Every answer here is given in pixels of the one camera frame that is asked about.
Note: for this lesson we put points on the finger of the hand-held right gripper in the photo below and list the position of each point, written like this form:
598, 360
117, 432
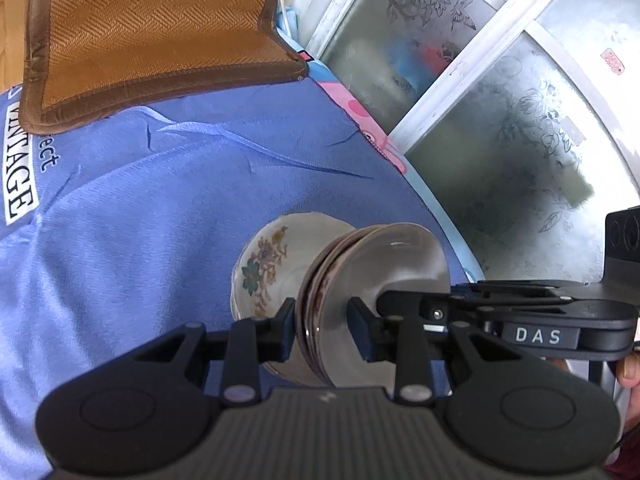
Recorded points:
415, 305
515, 292

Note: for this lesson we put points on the floral ceramic bowl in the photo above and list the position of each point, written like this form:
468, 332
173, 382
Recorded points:
301, 305
311, 305
390, 265

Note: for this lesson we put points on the brown woven mat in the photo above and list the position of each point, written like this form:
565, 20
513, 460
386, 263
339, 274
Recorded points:
150, 35

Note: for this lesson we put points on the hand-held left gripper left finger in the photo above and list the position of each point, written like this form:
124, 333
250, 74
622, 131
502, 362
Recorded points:
286, 327

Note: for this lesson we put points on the person's right hand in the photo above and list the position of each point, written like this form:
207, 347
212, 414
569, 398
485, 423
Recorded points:
630, 367

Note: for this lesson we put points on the dark red clothing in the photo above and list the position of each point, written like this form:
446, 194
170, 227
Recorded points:
627, 460

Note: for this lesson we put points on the blue printed cloth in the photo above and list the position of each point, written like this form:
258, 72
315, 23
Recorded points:
150, 210

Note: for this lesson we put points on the frosted floral window pane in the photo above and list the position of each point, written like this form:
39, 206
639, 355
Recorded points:
600, 20
400, 35
510, 160

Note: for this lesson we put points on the large floral plate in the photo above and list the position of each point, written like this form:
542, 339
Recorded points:
270, 285

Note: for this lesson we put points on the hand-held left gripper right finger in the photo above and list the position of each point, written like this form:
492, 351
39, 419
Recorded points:
359, 332

